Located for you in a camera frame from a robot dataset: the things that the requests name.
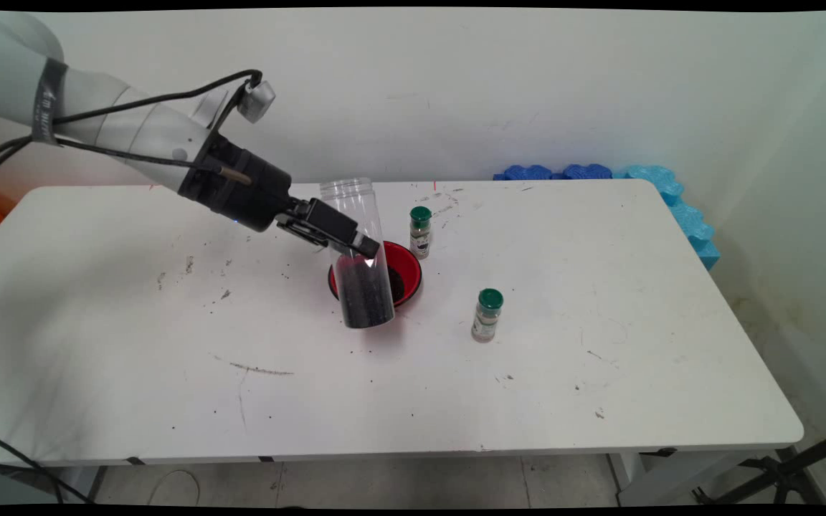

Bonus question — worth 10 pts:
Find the light blue foam piece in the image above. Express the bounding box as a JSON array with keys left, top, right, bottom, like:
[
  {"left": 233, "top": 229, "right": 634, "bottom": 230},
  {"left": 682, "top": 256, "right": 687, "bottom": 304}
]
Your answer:
[{"left": 614, "top": 165, "right": 721, "bottom": 272}]

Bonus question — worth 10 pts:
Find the black velcro strap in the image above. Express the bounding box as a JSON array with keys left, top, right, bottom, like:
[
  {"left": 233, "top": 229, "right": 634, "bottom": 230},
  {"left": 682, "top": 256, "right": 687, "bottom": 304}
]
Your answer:
[{"left": 32, "top": 57, "right": 70, "bottom": 146}]

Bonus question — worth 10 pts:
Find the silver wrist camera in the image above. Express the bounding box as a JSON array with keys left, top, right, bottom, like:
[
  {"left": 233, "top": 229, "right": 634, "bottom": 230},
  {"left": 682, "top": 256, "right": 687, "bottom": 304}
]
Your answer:
[{"left": 236, "top": 79, "right": 276, "bottom": 124}]

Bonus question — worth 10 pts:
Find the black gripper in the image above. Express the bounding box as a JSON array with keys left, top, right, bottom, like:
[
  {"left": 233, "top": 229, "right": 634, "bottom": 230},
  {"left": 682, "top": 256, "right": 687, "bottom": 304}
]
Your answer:
[{"left": 178, "top": 133, "right": 381, "bottom": 260}]

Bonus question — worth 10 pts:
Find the clear plastic jar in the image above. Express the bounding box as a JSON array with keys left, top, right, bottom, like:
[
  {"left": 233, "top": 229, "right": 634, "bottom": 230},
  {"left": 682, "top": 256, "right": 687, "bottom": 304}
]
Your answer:
[{"left": 318, "top": 177, "right": 397, "bottom": 330}]

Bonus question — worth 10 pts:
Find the white table leg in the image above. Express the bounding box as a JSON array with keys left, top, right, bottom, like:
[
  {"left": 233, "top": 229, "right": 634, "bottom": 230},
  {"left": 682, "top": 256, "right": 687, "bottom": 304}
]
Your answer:
[
  {"left": 608, "top": 446, "right": 808, "bottom": 507},
  {"left": 62, "top": 466, "right": 107, "bottom": 502}
]

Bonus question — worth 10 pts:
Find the green cap spice bottle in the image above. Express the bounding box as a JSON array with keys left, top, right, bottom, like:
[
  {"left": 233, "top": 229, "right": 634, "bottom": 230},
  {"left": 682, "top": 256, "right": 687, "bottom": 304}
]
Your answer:
[
  {"left": 471, "top": 288, "right": 505, "bottom": 343},
  {"left": 409, "top": 206, "right": 433, "bottom": 260}
]

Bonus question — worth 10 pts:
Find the white cable loop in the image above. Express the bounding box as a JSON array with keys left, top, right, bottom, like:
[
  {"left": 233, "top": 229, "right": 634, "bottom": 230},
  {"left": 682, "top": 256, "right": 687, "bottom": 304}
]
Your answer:
[{"left": 148, "top": 469, "right": 201, "bottom": 506}]

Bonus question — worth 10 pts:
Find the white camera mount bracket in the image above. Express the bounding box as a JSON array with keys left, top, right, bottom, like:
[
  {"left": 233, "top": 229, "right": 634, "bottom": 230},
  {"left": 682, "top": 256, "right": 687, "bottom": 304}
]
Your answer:
[{"left": 191, "top": 86, "right": 231, "bottom": 131}]

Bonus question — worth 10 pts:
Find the red bowl with black rim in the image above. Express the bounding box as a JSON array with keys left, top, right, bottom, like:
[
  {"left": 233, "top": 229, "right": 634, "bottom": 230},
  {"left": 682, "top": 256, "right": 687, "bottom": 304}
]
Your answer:
[{"left": 328, "top": 241, "right": 423, "bottom": 310}]

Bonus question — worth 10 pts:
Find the black tripod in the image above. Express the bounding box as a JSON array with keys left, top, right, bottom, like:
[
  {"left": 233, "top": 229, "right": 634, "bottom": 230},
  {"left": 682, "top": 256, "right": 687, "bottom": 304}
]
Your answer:
[{"left": 693, "top": 424, "right": 826, "bottom": 506}]

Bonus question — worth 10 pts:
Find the dark blue foam piece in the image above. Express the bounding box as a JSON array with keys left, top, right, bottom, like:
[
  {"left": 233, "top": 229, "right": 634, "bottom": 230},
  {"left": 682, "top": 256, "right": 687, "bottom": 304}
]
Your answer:
[
  {"left": 562, "top": 163, "right": 614, "bottom": 180},
  {"left": 493, "top": 165, "right": 554, "bottom": 181}
]

